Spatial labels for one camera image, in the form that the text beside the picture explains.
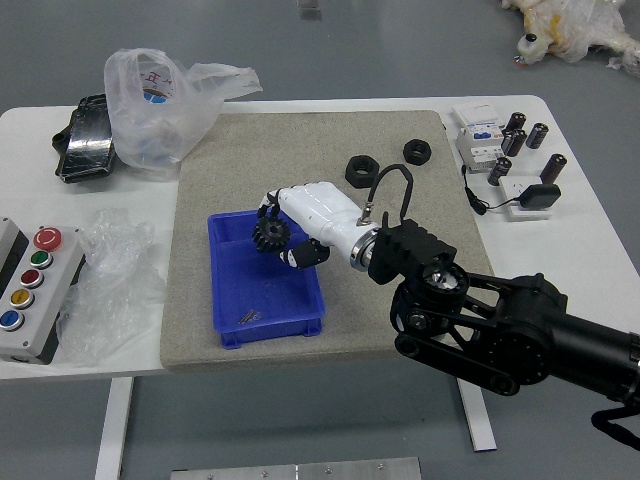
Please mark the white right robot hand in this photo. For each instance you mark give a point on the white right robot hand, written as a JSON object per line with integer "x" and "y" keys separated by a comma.
{"x": 320, "y": 210}

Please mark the black metal gear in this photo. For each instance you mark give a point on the black metal gear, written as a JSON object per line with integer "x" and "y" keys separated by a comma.
{"x": 270, "y": 236}

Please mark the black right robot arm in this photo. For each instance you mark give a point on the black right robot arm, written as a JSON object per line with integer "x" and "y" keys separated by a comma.
{"x": 500, "y": 320}

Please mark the big black hex nut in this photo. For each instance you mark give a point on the big black hex nut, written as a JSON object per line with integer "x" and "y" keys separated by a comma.
{"x": 360, "y": 170}

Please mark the blue plastic box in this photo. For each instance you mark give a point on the blue plastic box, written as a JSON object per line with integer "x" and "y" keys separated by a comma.
{"x": 265, "y": 295}

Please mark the small black hex nut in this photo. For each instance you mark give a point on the small black hex nut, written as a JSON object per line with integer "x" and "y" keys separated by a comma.
{"x": 417, "y": 151}

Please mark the grey push-button control box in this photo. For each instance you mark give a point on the grey push-button control box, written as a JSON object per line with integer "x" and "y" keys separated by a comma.
{"x": 35, "y": 295}

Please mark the grey-brown mat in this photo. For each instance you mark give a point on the grey-brown mat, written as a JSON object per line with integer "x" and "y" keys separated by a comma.
{"x": 300, "y": 150}

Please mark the small metal screws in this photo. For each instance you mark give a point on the small metal screws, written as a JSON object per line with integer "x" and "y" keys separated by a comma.
{"x": 249, "y": 317}

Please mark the white circuit breaker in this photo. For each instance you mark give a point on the white circuit breaker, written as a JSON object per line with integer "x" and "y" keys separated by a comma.
{"x": 477, "y": 132}

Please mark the black cylindrical capacitor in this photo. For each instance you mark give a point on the black cylindrical capacitor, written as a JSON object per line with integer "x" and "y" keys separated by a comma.
{"x": 499, "y": 170}
{"x": 514, "y": 142}
{"x": 537, "y": 135}
{"x": 515, "y": 123}
{"x": 552, "y": 168}

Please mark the white plastic bag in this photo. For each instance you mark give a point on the white plastic bag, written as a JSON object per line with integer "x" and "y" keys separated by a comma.
{"x": 160, "y": 115}

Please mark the white power socket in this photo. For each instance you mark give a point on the white power socket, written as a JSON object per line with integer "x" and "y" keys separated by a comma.
{"x": 515, "y": 192}

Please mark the grey floor plate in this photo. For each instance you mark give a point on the grey floor plate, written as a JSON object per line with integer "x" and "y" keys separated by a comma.
{"x": 309, "y": 9}

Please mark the crumpled clear plastic wrap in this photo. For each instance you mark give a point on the crumpled clear plastic wrap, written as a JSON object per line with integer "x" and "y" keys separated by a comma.
{"x": 115, "y": 290}

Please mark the black plastic case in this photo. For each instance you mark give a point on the black plastic case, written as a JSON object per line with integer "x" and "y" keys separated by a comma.
{"x": 87, "y": 145}

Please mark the silver metal plate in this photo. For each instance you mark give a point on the silver metal plate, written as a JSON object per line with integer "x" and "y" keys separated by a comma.
{"x": 295, "y": 471}

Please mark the white table leg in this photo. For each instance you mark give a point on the white table leg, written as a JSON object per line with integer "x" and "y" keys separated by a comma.
{"x": 481, "y": 425}
{"x": 114, "y": 430}

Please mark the plastic-wrapped plush toy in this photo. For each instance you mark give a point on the plastic-wrapped plush toy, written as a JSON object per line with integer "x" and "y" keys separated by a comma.
{"x": 575, "y": 25}

